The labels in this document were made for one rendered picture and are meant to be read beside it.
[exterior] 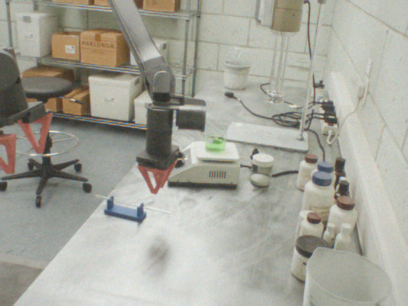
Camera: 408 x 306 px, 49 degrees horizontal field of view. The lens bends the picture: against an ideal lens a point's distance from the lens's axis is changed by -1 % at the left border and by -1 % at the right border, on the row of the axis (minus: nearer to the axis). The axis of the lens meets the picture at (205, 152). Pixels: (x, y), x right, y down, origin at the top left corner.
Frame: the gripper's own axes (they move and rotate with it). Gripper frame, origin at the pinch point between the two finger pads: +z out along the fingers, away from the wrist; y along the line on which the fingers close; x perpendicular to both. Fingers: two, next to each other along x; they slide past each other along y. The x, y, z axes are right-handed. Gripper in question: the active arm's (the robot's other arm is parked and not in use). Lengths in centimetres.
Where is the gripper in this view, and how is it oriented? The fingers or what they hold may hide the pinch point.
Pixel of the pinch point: (157, 187)
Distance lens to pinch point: 104.9
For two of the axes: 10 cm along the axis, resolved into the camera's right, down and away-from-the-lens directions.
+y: 3.0, -3.5, 8.9
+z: -0.8, 9.2, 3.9
